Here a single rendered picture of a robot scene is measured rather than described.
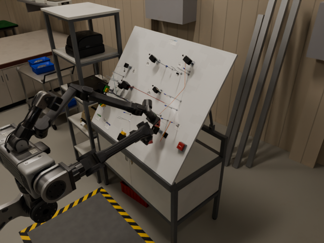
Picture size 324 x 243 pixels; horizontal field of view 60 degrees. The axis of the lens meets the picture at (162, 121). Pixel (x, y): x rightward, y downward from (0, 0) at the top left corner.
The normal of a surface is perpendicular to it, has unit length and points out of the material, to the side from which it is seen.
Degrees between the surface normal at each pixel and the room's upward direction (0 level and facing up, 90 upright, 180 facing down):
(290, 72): 90
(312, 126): 90
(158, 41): 54
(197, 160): 0
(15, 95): 90
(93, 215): 0
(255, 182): 0
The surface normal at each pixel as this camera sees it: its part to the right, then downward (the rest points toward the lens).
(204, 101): -0.62, -0.21
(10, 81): 0.74, 0.34
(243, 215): -0.01, -0.85
